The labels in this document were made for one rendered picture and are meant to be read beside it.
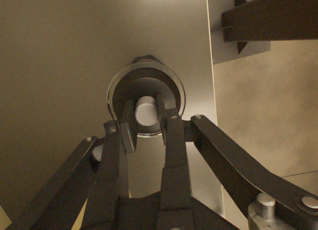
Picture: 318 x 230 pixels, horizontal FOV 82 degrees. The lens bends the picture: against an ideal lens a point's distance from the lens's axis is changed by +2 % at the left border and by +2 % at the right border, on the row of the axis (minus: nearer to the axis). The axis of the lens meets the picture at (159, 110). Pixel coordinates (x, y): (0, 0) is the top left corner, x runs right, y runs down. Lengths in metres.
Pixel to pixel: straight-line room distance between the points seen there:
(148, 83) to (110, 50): 0.26
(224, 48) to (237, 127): 0.69
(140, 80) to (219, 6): 1.30
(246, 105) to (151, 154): 1.26
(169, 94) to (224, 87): 1.35
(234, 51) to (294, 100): 0.71
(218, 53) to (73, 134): 1.19
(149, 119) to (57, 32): 0.36
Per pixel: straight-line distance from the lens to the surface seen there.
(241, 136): 1.81
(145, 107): 0.20
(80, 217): 0.50
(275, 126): 1.93
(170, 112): 0.17
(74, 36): 0.49
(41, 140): 0.60
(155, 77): 0.22
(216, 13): 1.48
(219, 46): 1.48
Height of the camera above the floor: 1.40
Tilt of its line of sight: 69 degrees down
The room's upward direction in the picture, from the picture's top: 170 degrees clockwise
